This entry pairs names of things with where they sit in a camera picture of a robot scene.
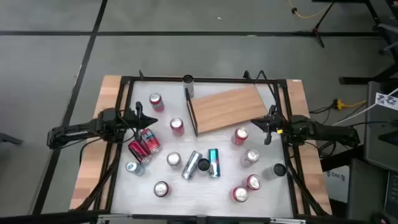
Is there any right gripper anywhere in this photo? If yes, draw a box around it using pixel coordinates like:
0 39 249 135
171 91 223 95
251 104 289 146

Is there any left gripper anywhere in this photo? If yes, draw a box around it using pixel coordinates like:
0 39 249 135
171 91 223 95
123 101 159 141

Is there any Fanta soda can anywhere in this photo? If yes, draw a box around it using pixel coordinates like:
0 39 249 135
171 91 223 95
169 117 185 137
231 126 249 146
149 92 165 113
242 174 262 191

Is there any silver Diet Coke can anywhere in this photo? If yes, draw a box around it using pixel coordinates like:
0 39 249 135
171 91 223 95
239 149 261 168
166 151 183 170

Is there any white Celsius can black lid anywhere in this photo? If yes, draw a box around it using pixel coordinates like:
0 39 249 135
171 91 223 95
182 74 195 99
261 163 287 181
197 157 211 175

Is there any silver blue Red Bull can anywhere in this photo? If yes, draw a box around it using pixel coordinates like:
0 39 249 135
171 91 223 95
181 150 203 180

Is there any teal Red Bull can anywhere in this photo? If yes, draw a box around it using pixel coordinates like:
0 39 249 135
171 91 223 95
207 147 221 179

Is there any dark red soda can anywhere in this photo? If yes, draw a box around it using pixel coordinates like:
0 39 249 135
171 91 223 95
127 139 152 165

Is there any small blue silver can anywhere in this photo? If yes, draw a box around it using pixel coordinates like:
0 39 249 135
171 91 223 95
125 161 146 177

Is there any white cardboard box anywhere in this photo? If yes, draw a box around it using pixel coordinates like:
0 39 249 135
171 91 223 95
325 166 351 203

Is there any black desk base bar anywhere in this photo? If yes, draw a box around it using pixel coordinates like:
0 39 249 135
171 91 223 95
338 62 398 85

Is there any black tripod stand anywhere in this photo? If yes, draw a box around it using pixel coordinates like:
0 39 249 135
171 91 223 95
294 1 336 49

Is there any dark grey cabinet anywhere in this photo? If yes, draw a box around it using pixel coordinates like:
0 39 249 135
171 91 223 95
346 157 398 224

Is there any white paper number tag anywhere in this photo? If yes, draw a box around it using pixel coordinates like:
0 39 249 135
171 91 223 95
374 91 398 112

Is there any wooden shelf black metal frame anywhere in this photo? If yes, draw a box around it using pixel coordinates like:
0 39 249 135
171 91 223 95
185 84 269 138

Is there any black aluminium table frame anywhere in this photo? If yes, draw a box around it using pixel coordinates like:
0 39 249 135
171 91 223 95
74 70 330 218

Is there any yellow extension cable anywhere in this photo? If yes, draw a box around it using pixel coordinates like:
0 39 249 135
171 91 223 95
287 0 333 19

